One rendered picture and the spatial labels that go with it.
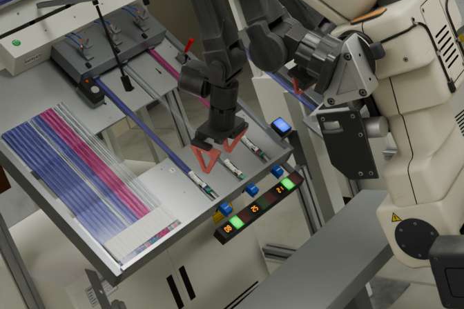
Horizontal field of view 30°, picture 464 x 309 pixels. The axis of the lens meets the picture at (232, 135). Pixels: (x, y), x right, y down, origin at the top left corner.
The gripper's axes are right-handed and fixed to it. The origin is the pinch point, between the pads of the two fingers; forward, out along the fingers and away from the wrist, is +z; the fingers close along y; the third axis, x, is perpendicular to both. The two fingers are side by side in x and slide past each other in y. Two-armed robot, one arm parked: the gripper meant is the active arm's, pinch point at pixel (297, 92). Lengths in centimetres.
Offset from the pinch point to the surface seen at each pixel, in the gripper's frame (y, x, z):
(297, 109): -18.6, -5.5, 25.8
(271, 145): 4.3, 1.6, 20.3
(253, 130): 4.9, -5.8, 20.2
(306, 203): 0.0, 18.5, 34.7
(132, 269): 64, 6, 22
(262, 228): -53, -10, 136
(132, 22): 11, -55, 13
